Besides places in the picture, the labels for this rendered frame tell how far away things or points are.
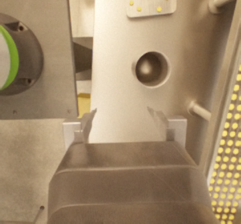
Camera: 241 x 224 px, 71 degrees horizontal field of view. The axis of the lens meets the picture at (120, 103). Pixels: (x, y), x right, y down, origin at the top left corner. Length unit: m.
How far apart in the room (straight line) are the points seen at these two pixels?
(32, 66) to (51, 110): 0.10
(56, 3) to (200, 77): 0.39
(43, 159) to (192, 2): 1.48
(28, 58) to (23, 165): 1.43
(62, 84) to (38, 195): 1.56
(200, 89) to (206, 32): 0.15
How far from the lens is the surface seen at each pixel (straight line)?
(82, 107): 0.52
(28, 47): 0.35
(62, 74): 0.36
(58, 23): 0.36
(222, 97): 0.38
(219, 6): 0.52
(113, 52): 0.46
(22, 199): 1.94
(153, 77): 0.47
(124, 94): 0.47
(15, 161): 1.73
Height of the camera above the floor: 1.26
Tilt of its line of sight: 76 degrees down
